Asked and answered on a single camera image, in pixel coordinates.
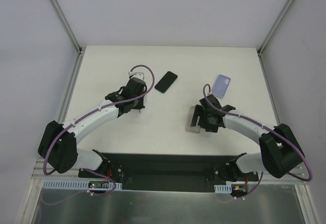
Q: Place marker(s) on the lavender phone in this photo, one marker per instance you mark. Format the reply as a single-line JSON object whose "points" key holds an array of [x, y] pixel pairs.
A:
{"points": [[220, 86]]}

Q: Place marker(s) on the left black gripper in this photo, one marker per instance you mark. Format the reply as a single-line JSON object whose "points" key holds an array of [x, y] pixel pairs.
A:
{"points": [[140, 102]]}

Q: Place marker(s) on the teal smartphone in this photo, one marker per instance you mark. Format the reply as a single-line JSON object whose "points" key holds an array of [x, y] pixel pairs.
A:
{"points": [[165, 82]]}

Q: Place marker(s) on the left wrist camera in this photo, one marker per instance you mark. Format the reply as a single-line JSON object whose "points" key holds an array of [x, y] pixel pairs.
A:
{"points": [[136, 75]]}

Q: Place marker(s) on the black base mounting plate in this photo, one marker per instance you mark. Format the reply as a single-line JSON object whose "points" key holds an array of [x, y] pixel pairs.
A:
{"points": [[157, 172]]}

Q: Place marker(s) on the white slotted cable duct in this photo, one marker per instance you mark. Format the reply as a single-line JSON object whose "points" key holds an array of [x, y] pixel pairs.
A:
{"points": [[223, 189], [81, 185]]}

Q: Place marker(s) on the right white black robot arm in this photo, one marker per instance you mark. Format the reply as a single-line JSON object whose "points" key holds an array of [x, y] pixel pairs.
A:
{"points": [[279, 150]]}

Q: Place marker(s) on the right white slotted cable duct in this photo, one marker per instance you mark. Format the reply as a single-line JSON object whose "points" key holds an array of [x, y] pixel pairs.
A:
{"points": [[223, 189]]}

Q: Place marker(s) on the left aluminium frame post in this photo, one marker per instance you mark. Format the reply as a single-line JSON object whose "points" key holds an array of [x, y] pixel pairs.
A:
{"points": [[66, 26]]}

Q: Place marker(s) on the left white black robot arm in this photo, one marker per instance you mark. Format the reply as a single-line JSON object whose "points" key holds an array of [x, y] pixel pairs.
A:
{"points": [[59, 144]]}

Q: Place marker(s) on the left white slotted cable duct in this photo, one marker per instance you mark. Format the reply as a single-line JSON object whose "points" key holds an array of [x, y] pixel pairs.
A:
{"points": [[81, 185]]}

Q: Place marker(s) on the aluminium frame post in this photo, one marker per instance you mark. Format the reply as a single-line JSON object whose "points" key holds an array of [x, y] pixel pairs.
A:
{"points": [[66, 26], [276, 24]]}

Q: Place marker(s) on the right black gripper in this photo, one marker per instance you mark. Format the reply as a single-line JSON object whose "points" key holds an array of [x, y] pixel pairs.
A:
{"points": [[199, 118]]}

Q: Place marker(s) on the right aluminium frame post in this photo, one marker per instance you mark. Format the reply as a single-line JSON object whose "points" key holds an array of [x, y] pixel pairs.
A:
{"points": [[276, 24]]}

